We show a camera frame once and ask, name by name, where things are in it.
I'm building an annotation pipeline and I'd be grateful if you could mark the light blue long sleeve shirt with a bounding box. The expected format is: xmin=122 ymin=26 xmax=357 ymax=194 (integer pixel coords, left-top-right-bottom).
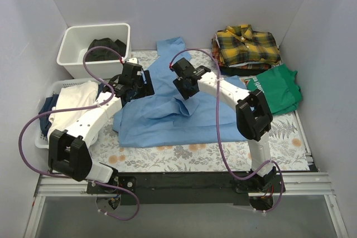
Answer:
xmin=113 ymin=36 xmax=252 ymax=148

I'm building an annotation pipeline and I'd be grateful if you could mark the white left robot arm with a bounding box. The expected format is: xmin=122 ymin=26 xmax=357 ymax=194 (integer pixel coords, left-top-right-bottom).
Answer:
xmin=48 ymin=58 xmax=154 ymax=193

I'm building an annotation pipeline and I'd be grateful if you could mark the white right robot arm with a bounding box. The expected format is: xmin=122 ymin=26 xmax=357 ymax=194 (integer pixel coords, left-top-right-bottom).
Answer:
xmin=170 ymin=58 xmax=277 ymax=192

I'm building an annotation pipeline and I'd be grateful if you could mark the stack of folded plaid shirts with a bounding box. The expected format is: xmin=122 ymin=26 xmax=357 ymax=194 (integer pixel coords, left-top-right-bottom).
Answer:
xmin=210 ymin=33 xmax=283 ymax=77

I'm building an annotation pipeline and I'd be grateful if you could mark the dark striped garment in bin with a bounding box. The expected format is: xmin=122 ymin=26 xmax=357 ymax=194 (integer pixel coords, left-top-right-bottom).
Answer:
xmin=86 ymin=38 xmax=127 ymax=62

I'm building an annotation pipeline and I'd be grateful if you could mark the cream white garment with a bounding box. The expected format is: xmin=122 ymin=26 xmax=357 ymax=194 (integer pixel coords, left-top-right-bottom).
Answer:
xmin=47 ymin=81 xmax=99 ymax=138

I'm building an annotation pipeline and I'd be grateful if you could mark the white plastic bin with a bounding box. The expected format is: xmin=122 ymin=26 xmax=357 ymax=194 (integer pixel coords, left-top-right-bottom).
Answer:
xmin=56 ymin=23 xmax=132 ymax=79

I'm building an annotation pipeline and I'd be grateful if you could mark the dark blue denim garment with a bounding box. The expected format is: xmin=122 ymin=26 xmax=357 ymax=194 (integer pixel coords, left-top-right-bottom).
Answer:
xmin=38 ymin=95 xmax=60 ymax=136

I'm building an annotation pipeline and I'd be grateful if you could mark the green t-shirt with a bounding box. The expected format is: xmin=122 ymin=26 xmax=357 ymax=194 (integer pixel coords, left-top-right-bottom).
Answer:
xmin=244 ymin=64 xmax=302 ymax=115

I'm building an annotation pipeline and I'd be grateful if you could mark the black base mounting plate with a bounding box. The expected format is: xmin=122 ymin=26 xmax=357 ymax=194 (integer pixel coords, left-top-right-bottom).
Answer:
xmin=86 ymin=172 xmax=286 ymax=207

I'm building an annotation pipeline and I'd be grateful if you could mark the white perforated laundry basket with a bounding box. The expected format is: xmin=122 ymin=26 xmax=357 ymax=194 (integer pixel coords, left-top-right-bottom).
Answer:
xmin=35 ymin=78 xmax=100 ymax=149

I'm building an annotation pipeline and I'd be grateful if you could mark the floral patterned table mat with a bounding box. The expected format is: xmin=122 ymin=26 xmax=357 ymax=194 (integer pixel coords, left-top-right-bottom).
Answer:
xmin=50 ymin=48 xmax=311 ymax=173

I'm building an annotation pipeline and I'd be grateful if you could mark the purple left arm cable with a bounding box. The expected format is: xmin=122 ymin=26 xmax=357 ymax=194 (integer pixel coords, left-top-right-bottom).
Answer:
xmin=18 ymin=46 xmax=140 ymax=221

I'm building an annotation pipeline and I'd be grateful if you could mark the aluminium frame rail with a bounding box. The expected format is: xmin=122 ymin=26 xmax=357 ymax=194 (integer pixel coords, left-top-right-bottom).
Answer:
xmin=35 ymin=172 xmax=335 ymax=197

